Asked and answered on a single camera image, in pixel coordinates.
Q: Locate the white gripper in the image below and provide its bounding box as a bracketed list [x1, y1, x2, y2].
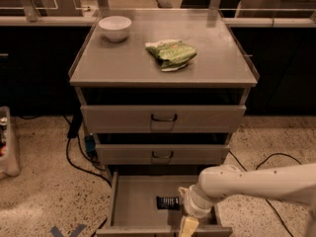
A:
[178, 184, 217, 237]

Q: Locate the black rxbar snack bar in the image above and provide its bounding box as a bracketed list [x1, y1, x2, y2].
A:
[156, 197, 180, 210]

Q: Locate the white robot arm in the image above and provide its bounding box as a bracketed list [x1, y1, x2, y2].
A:
[179, 163, 316, 237]

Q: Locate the grey bottom drawer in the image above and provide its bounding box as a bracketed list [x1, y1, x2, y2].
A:
[95, 171, 233, 237]

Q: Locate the grey drawer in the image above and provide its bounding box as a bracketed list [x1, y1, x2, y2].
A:
[95, 171, 233, 237]
[96, 144, 229, 165]
[81, 105, 246, 133]

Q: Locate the grey middle drawer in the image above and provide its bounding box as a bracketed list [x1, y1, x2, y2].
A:
[96, 144, 229, 165]

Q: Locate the grey drawer cabinet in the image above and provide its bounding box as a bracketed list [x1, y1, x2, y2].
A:
[70, 9, 259, 176]

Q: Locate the grey top drawer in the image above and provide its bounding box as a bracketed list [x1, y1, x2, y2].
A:
[81, 105, 246, 133]

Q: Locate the blue power adapter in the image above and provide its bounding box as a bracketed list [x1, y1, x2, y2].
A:
[84, 135, 96, 154]

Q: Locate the black power plug block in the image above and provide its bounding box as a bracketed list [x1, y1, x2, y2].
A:
[67, 113, 82, 138]

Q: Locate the green chip bag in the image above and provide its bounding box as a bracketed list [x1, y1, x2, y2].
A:
[145, 39, 197, 72]

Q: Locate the clear plastic bin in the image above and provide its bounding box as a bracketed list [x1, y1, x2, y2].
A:
[0, 107, 20, 176]

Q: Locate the white ceramic bowl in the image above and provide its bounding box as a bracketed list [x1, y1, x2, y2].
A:
[98, 16, 131, 42]

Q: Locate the black floor cable right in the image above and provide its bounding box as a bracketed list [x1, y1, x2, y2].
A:
[228, 150, 311, 237]

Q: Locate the black floor cable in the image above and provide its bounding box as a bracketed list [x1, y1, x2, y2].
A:
[228, 150, 311, 237]
[62, 115, 113, 188]

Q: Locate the black floor cable left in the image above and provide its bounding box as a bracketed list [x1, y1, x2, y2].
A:
[62, 115, 113, 188]

